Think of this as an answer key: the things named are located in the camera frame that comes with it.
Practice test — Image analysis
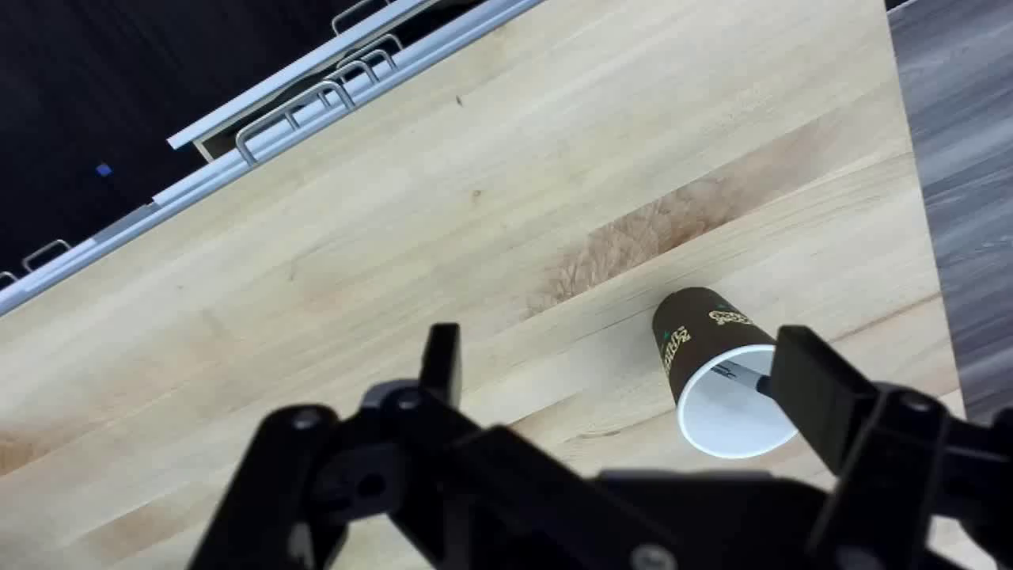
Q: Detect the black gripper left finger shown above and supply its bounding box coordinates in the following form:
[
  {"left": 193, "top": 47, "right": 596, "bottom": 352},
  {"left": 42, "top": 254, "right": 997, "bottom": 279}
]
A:
[{"left": 187, "top": 320, "right": 597, "bottom": 570}]

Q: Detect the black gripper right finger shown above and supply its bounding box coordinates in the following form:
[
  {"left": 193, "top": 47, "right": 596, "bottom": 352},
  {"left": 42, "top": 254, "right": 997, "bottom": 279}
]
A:
[{"left": 765, "top": 322, "right": 1013, "bottom": 570}]

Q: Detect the brown paper cup white inside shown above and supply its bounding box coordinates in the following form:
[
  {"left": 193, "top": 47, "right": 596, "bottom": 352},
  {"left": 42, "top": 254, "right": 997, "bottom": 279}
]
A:
[{"left": 650, "top": 285, "right": 800, "bottom": 461}]

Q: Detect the silver metal flat bar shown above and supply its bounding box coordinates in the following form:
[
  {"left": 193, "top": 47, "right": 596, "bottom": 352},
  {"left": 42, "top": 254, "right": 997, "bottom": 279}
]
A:
[{"left": 164, "top": 0, "right": 437, "bottom": 151}]

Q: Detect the silver wire handle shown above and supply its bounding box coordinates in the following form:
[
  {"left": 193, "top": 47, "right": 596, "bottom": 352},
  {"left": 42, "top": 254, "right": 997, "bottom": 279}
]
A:
[
  {"left": 17, "top": 236, "right": 76, "bottom": 275},
  {"left": 231, "top": 76, "right": 357, "bottom": 167},
  {"left": 326, "top": 28, "right": 411, "bottom": 83}
]

